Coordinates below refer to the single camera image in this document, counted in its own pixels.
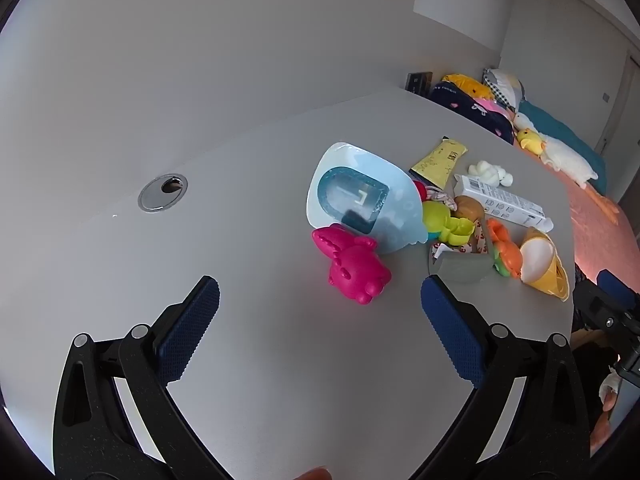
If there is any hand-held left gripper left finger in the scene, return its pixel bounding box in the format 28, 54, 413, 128
52, 275, 228, 480

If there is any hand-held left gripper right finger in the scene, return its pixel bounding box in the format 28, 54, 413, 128
420, 275, 593, 480

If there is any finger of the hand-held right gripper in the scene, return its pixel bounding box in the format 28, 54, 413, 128
574, 269, 640, 343

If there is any lime yellow plastic toy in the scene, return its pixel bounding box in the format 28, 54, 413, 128
421, 201, 453, 233

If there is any pink toy crocodile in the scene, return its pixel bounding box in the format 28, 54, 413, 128
311, 225, 392, 306

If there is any brown plush bun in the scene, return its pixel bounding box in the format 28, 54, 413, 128
452, 195, 485, 222

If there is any light blue plastic container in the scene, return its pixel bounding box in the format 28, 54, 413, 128
305, 142, 431, 253

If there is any person's right hand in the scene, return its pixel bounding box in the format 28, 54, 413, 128
591, 372, 622, 453

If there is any pink bed sheet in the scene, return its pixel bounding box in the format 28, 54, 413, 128
520, 145, 640, 281

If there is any small grey patterned box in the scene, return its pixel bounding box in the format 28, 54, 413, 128
427, 220, 496, 283

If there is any yellow shell toy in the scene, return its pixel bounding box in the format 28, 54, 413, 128
520, 227, 571, 302

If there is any orange toy crab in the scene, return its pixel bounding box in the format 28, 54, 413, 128
486, 218, 523, 278

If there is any green plastic toy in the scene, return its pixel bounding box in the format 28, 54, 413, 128
440, 216, 476, 248

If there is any plaid fabric scrunchie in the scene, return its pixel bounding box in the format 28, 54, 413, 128
425, 187, 458, 211

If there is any white goose plush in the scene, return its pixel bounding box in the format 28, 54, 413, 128
515, 112, 621, 221

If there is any long white carton box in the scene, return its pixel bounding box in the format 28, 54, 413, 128
454, 174, 556, 233

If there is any teal blanket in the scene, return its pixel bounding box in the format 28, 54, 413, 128
517, 100, 608, 193

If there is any yellow duck plush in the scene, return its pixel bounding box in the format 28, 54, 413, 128
517, 129, 546, 153

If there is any yellow snack packet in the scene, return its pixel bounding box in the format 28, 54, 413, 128
409, 136, 468, 188

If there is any pink cloth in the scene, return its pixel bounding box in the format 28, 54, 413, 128
472, 97, 513, 121

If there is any checked pillow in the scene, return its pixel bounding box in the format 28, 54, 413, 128
482, 67, 526, 111

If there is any yellow plush pillow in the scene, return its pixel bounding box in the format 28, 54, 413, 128
442, 74, 493, 98

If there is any round metal cable grommet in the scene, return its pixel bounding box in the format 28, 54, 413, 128
138, 173, 190, 211

